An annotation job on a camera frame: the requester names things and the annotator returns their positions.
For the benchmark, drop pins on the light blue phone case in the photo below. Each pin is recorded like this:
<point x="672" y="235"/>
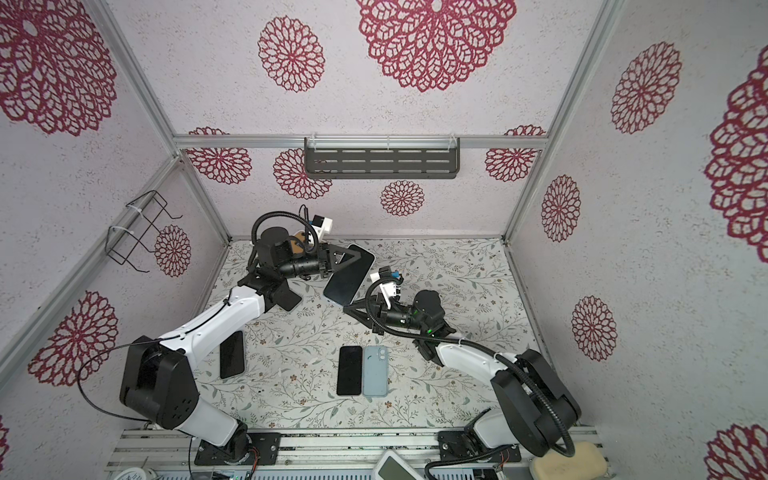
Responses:
<point x="375" y="371"/>

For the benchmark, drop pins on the white tissue box wooden lid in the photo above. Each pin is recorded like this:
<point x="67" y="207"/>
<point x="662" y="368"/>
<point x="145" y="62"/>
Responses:
<point x="298" y="244"/>

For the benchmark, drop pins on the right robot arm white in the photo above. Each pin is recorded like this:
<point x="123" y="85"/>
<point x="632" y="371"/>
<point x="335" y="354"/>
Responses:
<point x="534" y="408"/>

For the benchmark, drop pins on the metal base rail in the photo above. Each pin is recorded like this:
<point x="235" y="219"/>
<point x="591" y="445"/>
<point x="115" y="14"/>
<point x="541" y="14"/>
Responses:
<point x="288" y="449"/>

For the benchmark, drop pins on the white device at bottom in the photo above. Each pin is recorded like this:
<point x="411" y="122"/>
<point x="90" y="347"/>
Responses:
<point x="392" y="467"/>

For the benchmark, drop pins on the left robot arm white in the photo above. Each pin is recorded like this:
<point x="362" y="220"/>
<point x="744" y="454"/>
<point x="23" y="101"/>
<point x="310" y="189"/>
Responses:
<point x="159" y="381"/>

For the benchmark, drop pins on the grey wall shelf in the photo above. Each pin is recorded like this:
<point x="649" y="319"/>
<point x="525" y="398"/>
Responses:
<point x="387" y="159"/>

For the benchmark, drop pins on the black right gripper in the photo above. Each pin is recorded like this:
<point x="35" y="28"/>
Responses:
<point x="372" y="312"/>

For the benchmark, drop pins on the black wire rack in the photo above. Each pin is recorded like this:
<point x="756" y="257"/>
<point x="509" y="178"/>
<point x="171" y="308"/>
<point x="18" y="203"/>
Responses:
<point x="147" y="209"/>

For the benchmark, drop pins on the beige sponge block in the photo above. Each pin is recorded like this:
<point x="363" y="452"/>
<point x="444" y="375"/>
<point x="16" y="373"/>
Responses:
<point x="587" y="463"/>

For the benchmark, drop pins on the black phone with screen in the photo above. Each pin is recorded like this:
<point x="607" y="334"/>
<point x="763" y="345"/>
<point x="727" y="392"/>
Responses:
<point x="350" y="365"/>

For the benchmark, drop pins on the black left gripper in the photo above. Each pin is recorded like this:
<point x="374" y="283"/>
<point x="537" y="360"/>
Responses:
<point x="325" y="252"/>

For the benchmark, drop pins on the white round clock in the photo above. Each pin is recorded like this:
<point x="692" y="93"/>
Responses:
<point x="136" y="473"/>

